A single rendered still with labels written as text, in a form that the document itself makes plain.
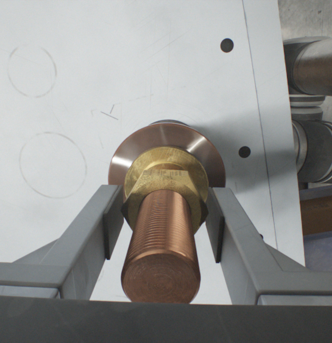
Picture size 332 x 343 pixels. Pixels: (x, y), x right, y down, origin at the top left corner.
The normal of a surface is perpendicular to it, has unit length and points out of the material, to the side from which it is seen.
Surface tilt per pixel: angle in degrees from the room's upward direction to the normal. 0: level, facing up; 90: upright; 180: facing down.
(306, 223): 90
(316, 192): 0
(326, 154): 14
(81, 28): 0
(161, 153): 0
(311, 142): 28
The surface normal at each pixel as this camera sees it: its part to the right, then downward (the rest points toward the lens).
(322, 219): -0.19, -0.94
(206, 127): -0.02, 0.29
